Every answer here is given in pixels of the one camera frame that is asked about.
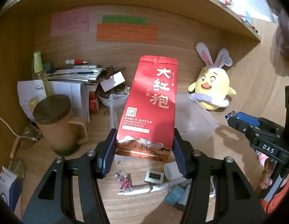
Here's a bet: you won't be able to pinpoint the blue and white box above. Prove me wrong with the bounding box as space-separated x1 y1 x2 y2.
0 166 24 211

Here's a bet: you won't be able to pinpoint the red box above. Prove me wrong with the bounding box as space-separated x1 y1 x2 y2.
88 91 100 112

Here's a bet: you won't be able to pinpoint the white block with black dots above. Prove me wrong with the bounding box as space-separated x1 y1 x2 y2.
144 170 164 182

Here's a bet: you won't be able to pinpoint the bowl of glass beads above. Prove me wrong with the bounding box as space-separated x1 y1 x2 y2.
98 87 131 110

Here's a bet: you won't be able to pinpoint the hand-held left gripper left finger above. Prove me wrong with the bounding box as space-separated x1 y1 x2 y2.
23 128 118 224

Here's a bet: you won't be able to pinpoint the green paper note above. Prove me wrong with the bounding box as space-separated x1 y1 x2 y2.
102 15 147 25

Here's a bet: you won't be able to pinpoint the round wooden lid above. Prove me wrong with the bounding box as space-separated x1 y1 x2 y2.
33 94 72 125

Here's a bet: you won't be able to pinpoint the pink paper note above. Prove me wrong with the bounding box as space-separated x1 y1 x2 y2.
50 9 90 36

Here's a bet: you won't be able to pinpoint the red tea packet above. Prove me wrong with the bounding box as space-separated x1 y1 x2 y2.
115 55 179 162

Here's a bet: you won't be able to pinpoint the beige cord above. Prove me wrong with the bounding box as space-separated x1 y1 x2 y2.
0 112 39 159

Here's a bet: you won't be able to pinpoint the white folded papers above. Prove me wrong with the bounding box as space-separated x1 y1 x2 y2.
49 80 90 122

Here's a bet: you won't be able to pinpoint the white card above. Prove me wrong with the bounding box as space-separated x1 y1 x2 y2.
99 71 125 91

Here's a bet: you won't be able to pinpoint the purple figurine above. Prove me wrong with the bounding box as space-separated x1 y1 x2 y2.
115 171 133 190

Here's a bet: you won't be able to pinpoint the red and white marker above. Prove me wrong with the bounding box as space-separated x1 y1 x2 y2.
66 59 90 65

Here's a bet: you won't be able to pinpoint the green spray bottle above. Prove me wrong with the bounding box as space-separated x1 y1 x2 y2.
32 51 53 97

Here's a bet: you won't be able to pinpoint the teal tape roll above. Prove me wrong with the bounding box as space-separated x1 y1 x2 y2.
164 185 184 204

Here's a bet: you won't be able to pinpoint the person's right forearm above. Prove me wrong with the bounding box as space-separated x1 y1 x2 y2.
266 180 289 215

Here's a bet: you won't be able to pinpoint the dark rounded object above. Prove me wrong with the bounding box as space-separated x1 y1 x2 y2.
275 12 289 61

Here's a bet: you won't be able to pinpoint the white pen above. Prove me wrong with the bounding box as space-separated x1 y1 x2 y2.
118 182 169 195

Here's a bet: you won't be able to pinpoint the brown mug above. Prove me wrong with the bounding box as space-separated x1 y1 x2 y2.
37 112 88 157

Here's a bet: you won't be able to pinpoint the stack of booklets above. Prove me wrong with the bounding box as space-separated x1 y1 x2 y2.
47 64 105 84

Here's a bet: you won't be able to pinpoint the clear plastic container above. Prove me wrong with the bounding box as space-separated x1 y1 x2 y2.
109 93 221 143

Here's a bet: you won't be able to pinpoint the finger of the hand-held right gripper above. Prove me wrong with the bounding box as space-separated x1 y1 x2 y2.
225 111 260 127
228 118 253 136

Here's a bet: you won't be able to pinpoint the metal clip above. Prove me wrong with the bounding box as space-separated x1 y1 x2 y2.
105 66 126 77

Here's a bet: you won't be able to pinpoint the white roll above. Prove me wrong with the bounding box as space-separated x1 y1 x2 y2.
164 162 184 181

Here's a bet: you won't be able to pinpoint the orange paper note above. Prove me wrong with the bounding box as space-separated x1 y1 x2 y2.
96 23 159 44

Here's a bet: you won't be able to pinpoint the person's right hand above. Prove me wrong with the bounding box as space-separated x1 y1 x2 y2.
259 153 276 196

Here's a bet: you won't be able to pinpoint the yellow chick plush toy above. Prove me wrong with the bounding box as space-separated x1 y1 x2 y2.
188 42 237 111

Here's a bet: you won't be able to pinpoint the white paper bag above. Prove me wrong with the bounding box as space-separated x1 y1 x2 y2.
17 80 47 122

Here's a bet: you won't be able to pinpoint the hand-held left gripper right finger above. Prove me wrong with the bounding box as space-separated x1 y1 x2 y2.
173 128 267 224

